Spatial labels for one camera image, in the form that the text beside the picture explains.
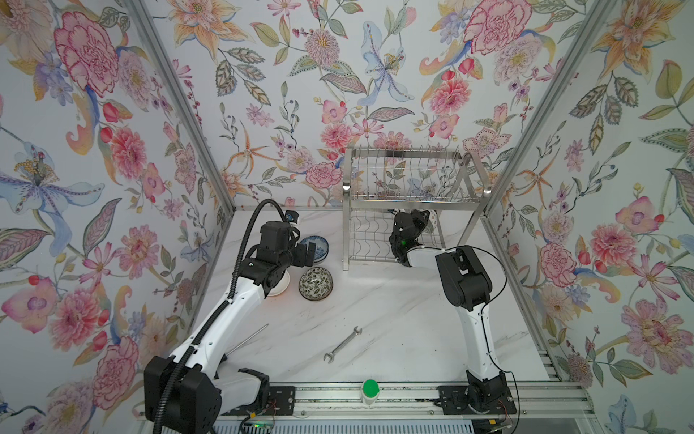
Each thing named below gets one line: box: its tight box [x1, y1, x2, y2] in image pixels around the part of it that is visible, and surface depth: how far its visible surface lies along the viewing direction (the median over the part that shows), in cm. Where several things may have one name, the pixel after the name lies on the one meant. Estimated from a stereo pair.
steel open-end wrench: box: [323, 325, 363, 364], surface depth 86 cm
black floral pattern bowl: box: [298, 265, 334, 302], surface depth 95 cm
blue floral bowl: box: [299, 235, 330, 264], surface depth 103 cm
